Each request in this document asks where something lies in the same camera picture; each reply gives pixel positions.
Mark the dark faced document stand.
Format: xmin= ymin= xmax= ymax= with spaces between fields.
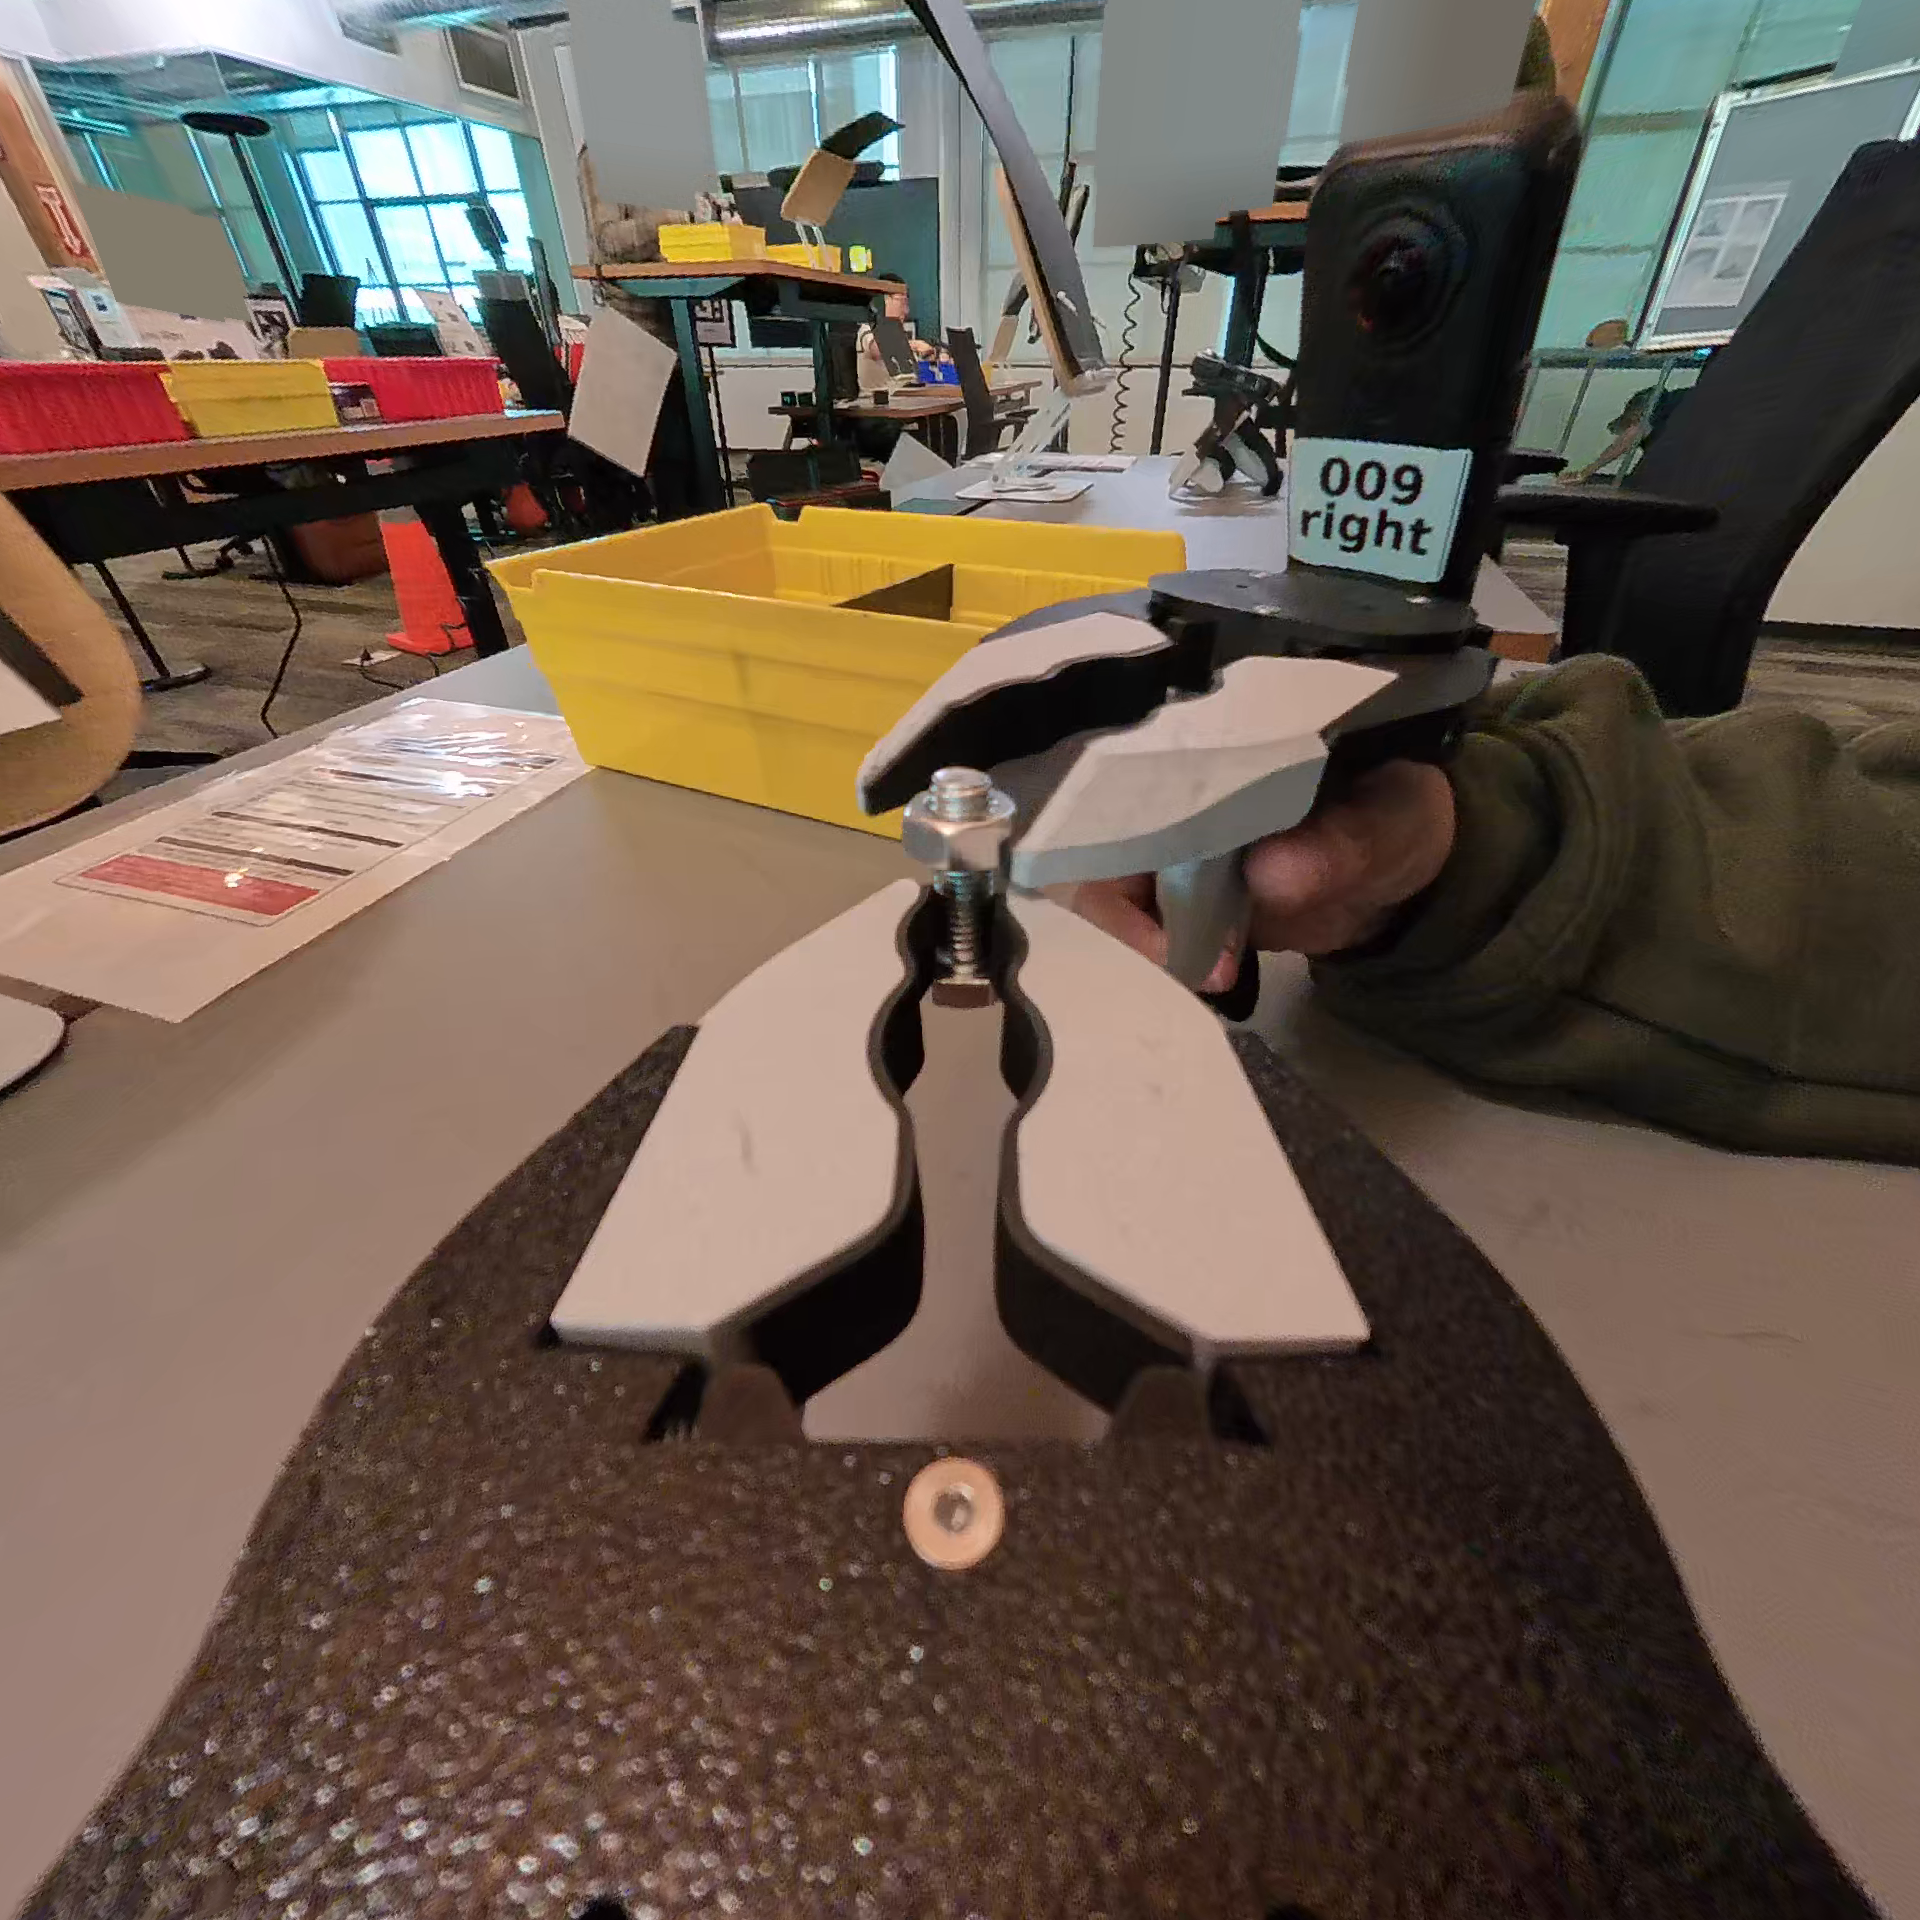
xmin=902 ymin=0 xmax=1118 ymax=504

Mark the green leg standing desk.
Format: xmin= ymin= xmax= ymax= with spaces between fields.
xmin=570 ymin=257 xmax=908 ymax=511

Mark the grey desk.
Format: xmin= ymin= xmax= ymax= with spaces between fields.
xmin=0 ymin=645 xmax=1920 ymax=1875

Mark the silver bolt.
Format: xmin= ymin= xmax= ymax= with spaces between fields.
xmin=928 ymin=764 xmax=997 ymax=1013

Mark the person's right hand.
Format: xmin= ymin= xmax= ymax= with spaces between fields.
xmin=1068 ymin=760 xmax=1460 ymax=999

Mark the wooden top workbench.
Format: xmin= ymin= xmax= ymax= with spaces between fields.
xmin=0 ymin=412 xmax=564 ymax=690

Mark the red label laminated sheet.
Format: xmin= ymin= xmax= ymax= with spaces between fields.
xmin=0 ymin=698 xmax=594 ymax=1025

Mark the grey notice board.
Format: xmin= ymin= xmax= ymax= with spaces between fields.
xmin=1643 ymin=60 xmax=1920 ymax=354

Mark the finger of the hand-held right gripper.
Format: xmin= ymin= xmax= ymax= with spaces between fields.
xmin=1008 ymin=659 xmax=1402 ymax=892
xmin=855 ymin=611 xmax=1217 ymax=838

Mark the wood-edged grey table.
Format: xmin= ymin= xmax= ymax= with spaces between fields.
xmin=883 ymin=451 xmax=1563 ymax=664

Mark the red parts bin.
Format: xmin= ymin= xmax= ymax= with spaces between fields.
xmin=320 ymin=354 xmax=503 ymax=419
xmin=0 ymin=360 xmax=189 ymax=451

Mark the black floor lamp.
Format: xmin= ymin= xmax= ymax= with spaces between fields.
xmin=179 ymin=114 xmax=299 ymax=301

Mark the silver hex nut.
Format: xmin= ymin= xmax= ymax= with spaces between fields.
xmin=902 ymin=790 xmax=1012 ymax=885

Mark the black bin divider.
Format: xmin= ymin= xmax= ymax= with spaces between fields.
xmin=830 ymin=560 xmax=959 ymax=625

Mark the person's right forearm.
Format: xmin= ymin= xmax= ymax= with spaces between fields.
xmin=1313 ymin=650 xmax=1920 ymax=1168

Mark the large yellow storage bin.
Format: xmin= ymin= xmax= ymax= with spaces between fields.
xmin=486 ymin=500 xmax=1189 ymax=838

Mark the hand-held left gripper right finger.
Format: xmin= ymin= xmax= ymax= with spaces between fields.
xmin=995 ymin=885 xmax=1372 ymax=1414

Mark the black office chair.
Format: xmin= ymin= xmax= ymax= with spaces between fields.
xmin=1499 ymin=140 xmax=1920 ymax=719

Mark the orange traffic cone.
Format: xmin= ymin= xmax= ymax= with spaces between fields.
xmin=378 ymin=517 xmax=472 ymax=655

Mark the black grey gripper device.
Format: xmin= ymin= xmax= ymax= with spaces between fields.
xmin=1168 ymin=350 xmax=1293 ymax=500

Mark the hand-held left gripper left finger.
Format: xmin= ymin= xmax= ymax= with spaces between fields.
xmin=548 ymin=877 xmax=923 ymax=1403

